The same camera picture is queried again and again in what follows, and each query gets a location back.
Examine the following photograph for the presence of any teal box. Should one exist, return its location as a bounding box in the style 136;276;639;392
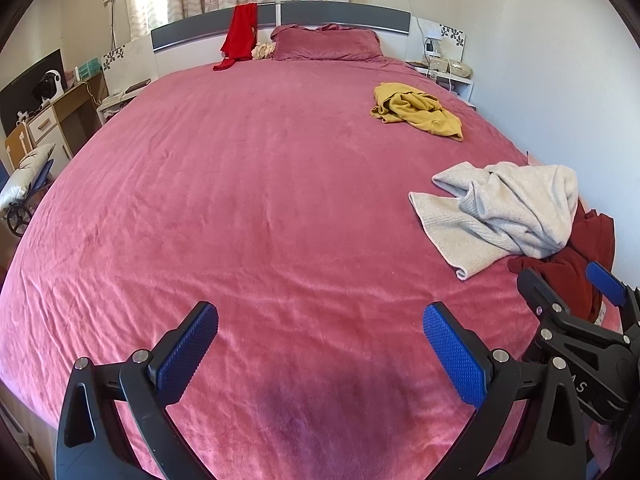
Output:
75;59;103;81

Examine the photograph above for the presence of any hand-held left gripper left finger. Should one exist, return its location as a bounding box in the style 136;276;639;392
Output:
55;301;220;480

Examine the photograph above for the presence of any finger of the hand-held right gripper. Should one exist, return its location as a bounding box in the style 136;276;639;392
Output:
516;267;571;332
586;261;640;333

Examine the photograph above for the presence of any dark red garment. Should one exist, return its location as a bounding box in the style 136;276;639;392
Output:
507;205;617;318

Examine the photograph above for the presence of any wooden desk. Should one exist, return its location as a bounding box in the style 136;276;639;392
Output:
5;80;108;171

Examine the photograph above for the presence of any cream knit sweater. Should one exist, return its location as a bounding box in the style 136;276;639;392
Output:
409;161;581;281

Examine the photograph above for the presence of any bright red garment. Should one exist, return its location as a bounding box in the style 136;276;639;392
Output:
213;3;259;72

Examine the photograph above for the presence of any beige box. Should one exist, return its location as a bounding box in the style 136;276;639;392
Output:
429;56;473;78

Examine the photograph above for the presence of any yellow garment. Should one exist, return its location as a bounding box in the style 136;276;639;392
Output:
370;81;464;142

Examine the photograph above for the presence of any black monitor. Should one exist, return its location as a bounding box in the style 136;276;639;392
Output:
0;49;66;136

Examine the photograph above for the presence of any white flowered panel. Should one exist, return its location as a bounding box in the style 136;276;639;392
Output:
101;37;160;98
412;17;470;81

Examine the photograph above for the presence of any grey and white headboard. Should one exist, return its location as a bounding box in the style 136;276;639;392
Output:
150;1;412;78

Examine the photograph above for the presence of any white desk fan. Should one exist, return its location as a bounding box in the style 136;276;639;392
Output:
32;70;67;106

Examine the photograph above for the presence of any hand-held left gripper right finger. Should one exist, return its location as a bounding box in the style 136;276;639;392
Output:
422;301;588;480

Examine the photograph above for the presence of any pink bed blanket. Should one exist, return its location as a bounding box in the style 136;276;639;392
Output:
0;55;621;480

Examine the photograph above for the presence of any pink pillow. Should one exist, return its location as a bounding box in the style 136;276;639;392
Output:
270;23;385;62

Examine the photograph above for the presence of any blue chair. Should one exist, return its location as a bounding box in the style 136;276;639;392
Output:
0;159;55;237

